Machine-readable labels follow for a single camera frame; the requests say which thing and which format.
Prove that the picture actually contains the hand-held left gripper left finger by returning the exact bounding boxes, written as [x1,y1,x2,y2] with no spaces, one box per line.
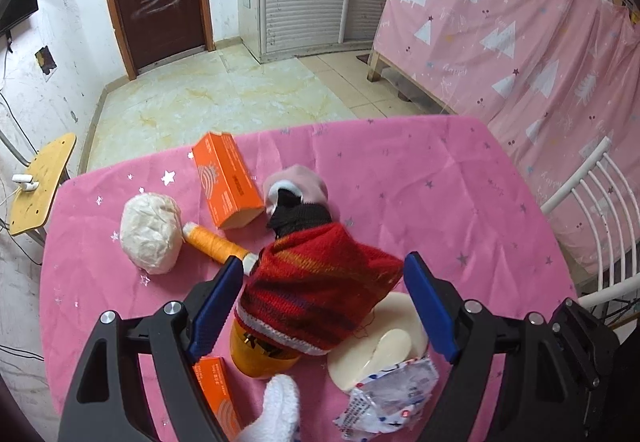
[57,254,246,442]

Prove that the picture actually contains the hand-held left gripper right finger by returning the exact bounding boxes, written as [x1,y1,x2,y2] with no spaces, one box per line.
[404,251,626,442]

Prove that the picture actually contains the orange plastic cup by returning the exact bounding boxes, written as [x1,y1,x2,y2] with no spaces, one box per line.
[229,319,303,380]

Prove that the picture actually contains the orange cardboard box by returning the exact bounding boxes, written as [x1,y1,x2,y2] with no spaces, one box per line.
[191,132,266,230]
[192,356,246,442]

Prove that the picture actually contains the pink and black sock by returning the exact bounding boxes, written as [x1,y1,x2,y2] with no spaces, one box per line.
[262,163,333,239]

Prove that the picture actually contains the orange thread spool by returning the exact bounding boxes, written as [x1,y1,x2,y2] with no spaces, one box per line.
[181,221,260,277]

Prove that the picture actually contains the crumpled printed plastic wrapper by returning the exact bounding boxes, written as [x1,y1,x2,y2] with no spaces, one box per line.
[332,356,441,442]

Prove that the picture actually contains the white crumpled paper ball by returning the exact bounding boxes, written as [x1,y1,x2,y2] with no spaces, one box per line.
[120,192,185,275]

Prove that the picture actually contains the white fluffy sock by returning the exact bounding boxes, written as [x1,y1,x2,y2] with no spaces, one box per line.
[235,374,301,442]

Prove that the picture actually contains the pink star-print tablecloth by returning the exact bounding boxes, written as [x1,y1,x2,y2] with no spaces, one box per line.
[39,114,581,442]

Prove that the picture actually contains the white metal chair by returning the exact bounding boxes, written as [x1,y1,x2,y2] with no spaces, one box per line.
[540,137,640,317]

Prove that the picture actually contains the yellow wooden stool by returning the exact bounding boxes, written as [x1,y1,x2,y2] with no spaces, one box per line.
[9,133,77,237]

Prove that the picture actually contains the pink tree-print curtain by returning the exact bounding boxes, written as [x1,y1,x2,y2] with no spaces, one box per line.
[372,0,640,275]

